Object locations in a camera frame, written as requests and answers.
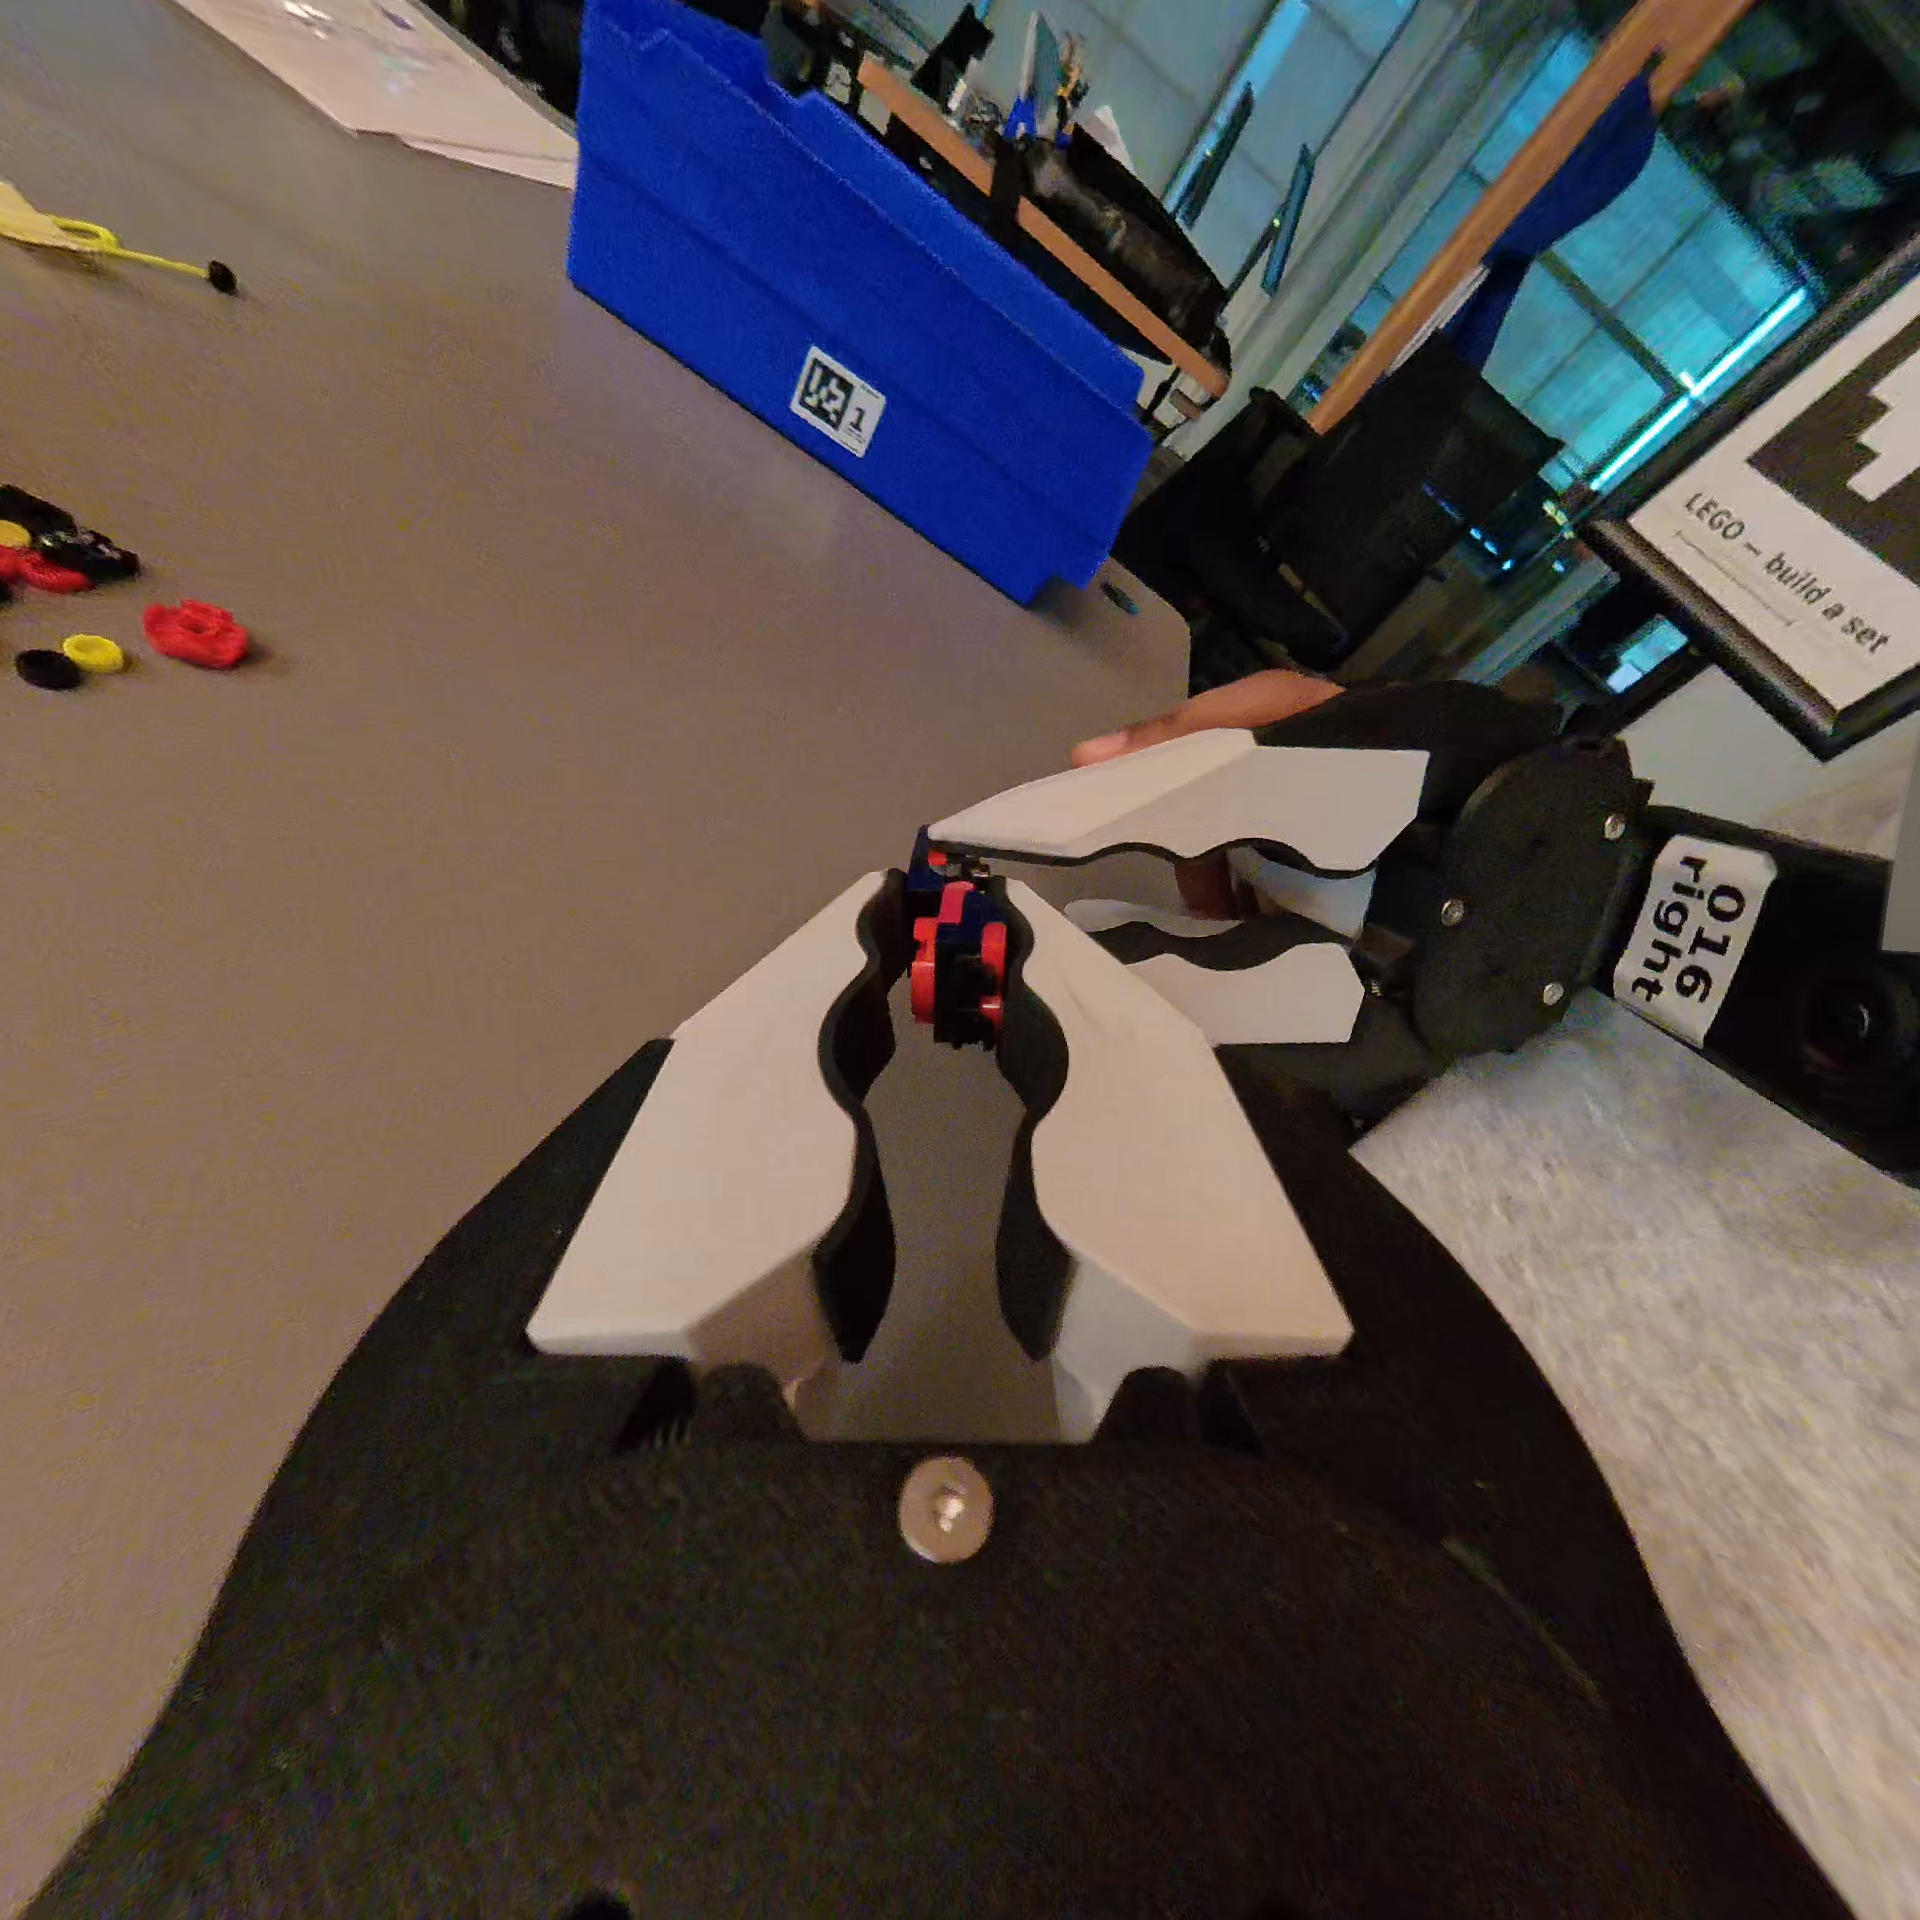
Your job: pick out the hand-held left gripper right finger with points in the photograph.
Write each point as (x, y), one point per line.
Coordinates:
(1185, 1185)

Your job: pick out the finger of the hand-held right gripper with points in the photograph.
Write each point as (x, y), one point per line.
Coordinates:
(1200, 796)
(1276, 1003)

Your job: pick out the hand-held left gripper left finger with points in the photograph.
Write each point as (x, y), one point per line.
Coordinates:
(704, 1185)

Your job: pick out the black red yellow lego assembly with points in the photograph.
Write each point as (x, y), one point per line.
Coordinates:
(954, 960)

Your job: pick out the red round lego piece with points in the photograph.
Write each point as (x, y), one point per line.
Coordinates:
(194, 634)

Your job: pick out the pile of lego pieces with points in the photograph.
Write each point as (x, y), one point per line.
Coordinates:
(60, 547)

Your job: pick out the yellow lego axle piece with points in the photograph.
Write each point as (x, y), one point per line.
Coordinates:
(75, 235)

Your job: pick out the person's right hand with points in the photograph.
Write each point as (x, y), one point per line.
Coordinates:
(1213, 705)

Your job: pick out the black office chair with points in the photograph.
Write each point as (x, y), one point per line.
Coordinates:
(1395, 480)

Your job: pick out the framed task sign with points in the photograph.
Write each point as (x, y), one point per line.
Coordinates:
(1799, 493)

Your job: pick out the person's grey sweater torso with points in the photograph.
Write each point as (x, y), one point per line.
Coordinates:
(1650, 1425)

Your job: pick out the blue plastic bin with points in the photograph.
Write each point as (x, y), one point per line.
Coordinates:
(839, 283)

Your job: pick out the blue cloth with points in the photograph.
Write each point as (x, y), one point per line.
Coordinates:
(1560, 194)

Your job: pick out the paper instruction sheet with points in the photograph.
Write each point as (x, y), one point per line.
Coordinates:
(388, 76)

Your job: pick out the wooden post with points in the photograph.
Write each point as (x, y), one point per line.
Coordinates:
(1515, 181)

